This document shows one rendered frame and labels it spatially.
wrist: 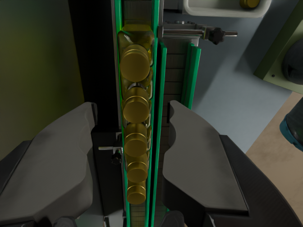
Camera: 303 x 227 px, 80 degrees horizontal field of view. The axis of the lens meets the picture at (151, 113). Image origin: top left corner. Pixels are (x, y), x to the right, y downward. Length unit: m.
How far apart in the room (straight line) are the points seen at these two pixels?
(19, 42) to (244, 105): 0.73
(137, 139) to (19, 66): 0.16
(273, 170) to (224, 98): 1.87
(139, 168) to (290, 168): 2.42
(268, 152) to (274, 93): 1.50
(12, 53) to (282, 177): 2.66
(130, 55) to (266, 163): 2.27
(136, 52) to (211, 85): 0.53
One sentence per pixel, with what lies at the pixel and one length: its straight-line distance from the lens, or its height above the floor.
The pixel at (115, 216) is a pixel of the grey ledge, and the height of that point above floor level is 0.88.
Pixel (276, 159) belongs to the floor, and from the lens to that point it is 2.42.
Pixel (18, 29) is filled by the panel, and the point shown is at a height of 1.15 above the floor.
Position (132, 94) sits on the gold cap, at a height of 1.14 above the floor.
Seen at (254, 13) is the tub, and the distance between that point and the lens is 0.60.
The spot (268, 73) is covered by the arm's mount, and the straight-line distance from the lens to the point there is 0.71.
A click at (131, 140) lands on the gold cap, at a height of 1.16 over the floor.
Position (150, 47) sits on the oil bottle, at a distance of 0.28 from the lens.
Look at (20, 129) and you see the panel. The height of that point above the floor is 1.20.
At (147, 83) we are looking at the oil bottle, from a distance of 0.29.
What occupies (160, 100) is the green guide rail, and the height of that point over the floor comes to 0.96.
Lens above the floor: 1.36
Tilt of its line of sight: 60 degrees down
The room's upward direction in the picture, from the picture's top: 174 degrees clockwise
